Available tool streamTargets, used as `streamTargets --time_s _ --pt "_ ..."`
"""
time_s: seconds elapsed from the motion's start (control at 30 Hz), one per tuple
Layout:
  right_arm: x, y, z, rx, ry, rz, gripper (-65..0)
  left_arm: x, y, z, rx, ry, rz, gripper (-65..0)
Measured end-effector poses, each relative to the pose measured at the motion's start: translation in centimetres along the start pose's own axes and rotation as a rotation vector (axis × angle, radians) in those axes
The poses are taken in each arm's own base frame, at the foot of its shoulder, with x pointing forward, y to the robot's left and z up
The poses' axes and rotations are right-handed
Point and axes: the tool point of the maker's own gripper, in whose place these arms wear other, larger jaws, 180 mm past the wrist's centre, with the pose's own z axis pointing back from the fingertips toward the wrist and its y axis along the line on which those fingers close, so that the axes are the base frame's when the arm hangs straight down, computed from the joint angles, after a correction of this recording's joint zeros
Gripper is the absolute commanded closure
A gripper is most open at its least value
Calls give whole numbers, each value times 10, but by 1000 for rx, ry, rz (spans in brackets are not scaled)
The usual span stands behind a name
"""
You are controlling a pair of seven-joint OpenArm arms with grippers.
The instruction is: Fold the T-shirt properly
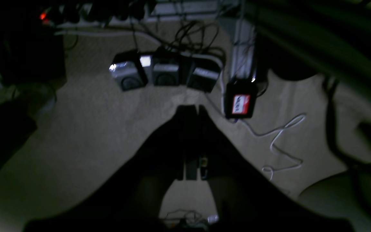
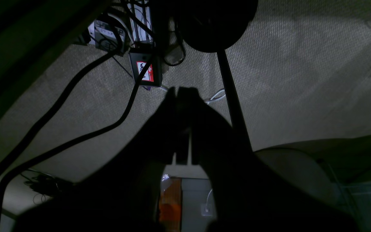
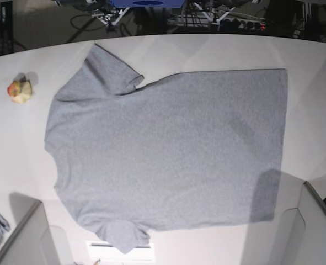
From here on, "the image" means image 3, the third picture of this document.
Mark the grey partition panel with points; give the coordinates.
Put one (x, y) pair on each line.
(31, 241)
(298, 236)

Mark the right grey partition panel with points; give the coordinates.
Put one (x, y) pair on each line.
(298, 236)

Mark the black power strip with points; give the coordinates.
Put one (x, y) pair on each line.
(242, 24)

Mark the grey T-shirt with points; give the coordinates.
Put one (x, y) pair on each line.
(192, 150)

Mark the blue box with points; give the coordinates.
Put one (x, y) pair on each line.
(147, 3)

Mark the left grey partition panel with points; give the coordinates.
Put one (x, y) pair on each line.
(31, 241)

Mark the crumpled yellow red paper ball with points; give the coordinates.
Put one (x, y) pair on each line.
(20, 91)

